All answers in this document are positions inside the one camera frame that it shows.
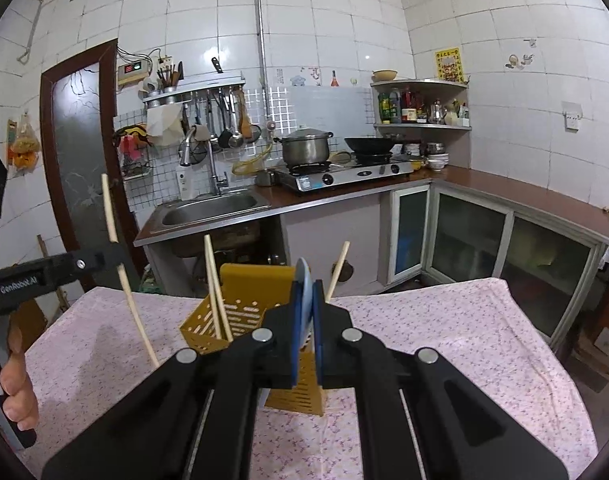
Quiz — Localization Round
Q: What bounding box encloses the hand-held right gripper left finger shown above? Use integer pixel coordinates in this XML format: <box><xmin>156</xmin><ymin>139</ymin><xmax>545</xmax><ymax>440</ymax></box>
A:
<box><xmin>40</xmin><ymin>280</ymin><xmax>306</xmax><ymax>480</ymax></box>

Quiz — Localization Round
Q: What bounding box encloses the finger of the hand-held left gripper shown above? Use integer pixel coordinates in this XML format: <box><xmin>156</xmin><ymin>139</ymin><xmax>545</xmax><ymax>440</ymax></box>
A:
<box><xmin>49</xmin><ymin>245</ymin><xmax>124</xmax><ymax>288</ymax></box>

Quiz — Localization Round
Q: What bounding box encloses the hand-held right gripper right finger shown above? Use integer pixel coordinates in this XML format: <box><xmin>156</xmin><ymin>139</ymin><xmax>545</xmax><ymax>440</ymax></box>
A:
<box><xmin>311</xmin><ymin>280</ymin><xmax>570</xmax><ymax>480</ymax></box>

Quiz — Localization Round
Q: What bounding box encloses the light blue spoon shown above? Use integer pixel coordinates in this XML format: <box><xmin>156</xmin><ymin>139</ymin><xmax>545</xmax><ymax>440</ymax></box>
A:
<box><xmin>293</xmin><ymin>258</ymin><xmax>315</xmax><ymax>356</ymax></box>

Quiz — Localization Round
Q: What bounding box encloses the wooden chopstick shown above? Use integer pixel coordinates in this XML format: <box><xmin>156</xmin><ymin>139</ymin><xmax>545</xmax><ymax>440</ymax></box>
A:
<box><xmin>207</xmin><ymin>240</ymin><xmax>234</xmax><ymax>341</ymax></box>
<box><xmin>101</xmin><ymin>174</ymin><xmax>160</xmax><ymax>368</ymax></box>
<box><xmin>325</xmin><ymin>241</ymin><xmax>351</xmax><ymax>305</ymax></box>
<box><xmin>203</xmin><ymin>235</ymin><xmax>224</xmax><ymax>341</ymax></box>

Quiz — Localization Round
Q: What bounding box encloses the yellow perforated utensil holder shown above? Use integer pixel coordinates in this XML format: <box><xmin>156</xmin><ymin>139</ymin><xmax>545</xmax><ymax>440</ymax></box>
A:
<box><xmin>179</xmin><ymin>262</ymin><xmax>330</xmax><ymax>418</ymax></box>

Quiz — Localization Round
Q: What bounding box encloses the row of hanging kitchen utensils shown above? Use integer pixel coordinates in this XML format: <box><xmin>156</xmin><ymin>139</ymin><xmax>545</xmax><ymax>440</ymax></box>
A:
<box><xmin>182</xmin><ymin>87</ymin><xmax>262</xmax><ymax>166</ymax></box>

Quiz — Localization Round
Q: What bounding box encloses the person's left hand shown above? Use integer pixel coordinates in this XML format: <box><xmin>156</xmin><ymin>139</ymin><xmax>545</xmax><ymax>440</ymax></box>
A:
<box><xmin>0</xmin><ymin>314</ymin><xmax>39</xmax><ymax>431</ymax></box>

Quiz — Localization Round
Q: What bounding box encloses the brown door with glass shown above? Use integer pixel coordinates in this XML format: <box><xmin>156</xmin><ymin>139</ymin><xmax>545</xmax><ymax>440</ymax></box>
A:
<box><xmin>39</xmin><ymin>39</ymin><xmax>150</xmax><ymax>306</ymax></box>

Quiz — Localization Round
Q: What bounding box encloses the white soap bottle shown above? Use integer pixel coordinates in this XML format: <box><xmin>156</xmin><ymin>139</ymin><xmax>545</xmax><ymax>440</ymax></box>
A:
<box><xmin>177</xmin><ymin>167</ymin><xmax>195</xmax><ymax>200</ymax></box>

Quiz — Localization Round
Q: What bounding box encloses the red and yellow cloth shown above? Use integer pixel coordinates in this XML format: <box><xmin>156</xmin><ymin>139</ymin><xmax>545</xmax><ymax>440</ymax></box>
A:
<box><xmin>115</xmin><ymin>125</ymin><xmax>150</xmax><ymax>161</ymax></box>

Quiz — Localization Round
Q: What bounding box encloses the stainless steel sink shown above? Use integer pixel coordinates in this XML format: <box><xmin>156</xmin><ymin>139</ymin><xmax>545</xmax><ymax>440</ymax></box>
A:
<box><xmin>147</xmin><ymin>190</ymin><xmax>272</xmax><ymax>236</ymax></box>

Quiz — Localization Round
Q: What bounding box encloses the hanging orange plastic bag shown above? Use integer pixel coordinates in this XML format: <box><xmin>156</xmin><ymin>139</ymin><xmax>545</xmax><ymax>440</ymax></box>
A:
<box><xmin>7</xmin><ymin>115</ymin><xmax>39</xmax><ymax>171</ymax></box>

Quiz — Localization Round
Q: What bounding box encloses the floral tablecloth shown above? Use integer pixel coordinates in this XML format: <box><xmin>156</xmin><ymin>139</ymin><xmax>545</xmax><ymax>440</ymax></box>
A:
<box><xmin>22</xmin><ymin>277</ymin><xmax>599</xmax><ymax>480</ymax></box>

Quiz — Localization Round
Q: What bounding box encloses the metal faucet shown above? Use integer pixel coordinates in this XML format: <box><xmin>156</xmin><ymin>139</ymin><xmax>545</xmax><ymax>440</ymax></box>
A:
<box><xmin>178</xmin><ymin>127</ymin><xmax>230</xmax><ymax>196</ymax></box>

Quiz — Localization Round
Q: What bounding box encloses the white hanging plastic bag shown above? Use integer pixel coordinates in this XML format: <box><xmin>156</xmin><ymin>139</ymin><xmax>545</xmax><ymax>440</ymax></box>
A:
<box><xmin>147</xmin><ymin>105</ymin><xmax>182</xmax><ymax>147</ymax></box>

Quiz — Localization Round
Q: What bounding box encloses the gas stove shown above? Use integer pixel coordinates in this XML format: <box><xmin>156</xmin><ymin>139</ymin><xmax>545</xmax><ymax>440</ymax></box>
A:
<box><xmin>274</xmin><ymin>155</ymin><xmax>416</xmax><ymax>195</ymax></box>

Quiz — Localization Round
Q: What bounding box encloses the glass door cabinet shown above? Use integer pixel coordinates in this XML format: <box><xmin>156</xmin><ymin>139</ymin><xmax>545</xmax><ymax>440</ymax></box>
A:
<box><xmin>387</xmin><ymin>182</ymin><xmax>609</xmax><ymax>351</ymax></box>

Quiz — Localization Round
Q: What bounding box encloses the steel cooking pot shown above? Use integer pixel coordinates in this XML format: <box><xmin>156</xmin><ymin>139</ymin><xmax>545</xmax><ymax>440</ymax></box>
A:
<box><xmin>273</xmin><ymin>127</ymin><xmax>334</xmax><ymax>167</ymax></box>

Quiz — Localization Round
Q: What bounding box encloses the water heater controller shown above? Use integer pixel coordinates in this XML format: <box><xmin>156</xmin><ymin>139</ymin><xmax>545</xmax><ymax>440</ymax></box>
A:
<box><xmin>117</xmin><ymin>60</ymin><xmax>151</xmax><ymax>86</ymax></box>

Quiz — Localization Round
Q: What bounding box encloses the black wok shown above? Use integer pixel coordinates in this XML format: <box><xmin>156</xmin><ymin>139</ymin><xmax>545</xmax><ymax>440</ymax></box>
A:
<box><xmin>343</xmin><ymin>135</ymin><xmax>397</xmax><ymax>156</ymax></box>

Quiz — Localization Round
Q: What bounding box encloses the stack of white bowls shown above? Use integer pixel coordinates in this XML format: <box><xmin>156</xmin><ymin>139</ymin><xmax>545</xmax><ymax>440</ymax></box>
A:
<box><xmin>424</xmin><ymin>142</ymin><xmax>450</xmax><ymax>172</ymax></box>

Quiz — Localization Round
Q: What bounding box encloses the white splash board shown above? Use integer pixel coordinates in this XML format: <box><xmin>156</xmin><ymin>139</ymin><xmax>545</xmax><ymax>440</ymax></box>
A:
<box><xmin>289</xmin><ymin>85</ymin><xmax>372</xmax><ymax>138</ymax></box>

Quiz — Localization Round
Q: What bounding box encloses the brown kitchen countertop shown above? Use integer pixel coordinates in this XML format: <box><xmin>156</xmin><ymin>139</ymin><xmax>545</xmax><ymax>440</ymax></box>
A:
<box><xmin>133</xmin><ymin>165</ymin><xmax>609</xmax><ymax>248</ymax></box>

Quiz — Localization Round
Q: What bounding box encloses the row of condiment bottles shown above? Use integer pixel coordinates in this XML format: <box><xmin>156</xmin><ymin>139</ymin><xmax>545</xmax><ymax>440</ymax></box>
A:
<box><xmin>377</xmin><ymin>87</ymin><xmax>420</xmax><ymax>125</ymax></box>

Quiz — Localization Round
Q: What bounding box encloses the cardboard box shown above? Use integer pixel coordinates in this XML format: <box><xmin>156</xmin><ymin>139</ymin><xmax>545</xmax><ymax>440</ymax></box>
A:
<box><xmin>574</xmin><ymin>327</ymin><xmax>609</xmax><ymax>376</ymax></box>

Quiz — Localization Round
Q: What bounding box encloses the vertical steel pipe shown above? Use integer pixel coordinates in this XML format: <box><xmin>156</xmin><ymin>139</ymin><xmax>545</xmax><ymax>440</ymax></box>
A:
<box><xmin>253</xmin><ymin>0</ymin><xmax>276</xmax><ymax>136</ymax></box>

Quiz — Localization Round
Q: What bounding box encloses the wire wall basket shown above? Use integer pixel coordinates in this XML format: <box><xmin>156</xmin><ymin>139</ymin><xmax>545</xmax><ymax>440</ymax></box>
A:
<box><xmin>119</xmin><ymin>127</ymin><xmax>152</xmax><ymax>181</ymax></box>

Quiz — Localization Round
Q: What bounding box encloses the yellow hose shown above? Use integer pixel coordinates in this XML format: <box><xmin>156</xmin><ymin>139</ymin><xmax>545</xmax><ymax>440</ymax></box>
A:
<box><xmin>233</xmin><ymin>142</ymin><xmax>275</xmax><ymax>177</ymax></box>

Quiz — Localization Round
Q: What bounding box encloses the metal wall rack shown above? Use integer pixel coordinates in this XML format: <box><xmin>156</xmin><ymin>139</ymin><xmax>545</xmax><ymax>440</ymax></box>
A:
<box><xmin>143</xmin><ymin>74</ymin><xmax>248</xmax><ymax>106</ymax></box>

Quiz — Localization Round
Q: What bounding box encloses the corner wall shelf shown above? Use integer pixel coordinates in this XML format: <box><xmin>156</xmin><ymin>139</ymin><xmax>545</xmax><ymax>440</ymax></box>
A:
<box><xmin>370</xmin><ymin>79</ymin><xmax>471</xmax><ymax>132</ymax></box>

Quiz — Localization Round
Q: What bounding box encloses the yellow wall poster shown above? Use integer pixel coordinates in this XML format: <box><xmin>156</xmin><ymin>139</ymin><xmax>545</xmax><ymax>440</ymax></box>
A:
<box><xmin>434</xmin><ymin>47</ymin><xmax>465</xmax><ymax>83</ymax></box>

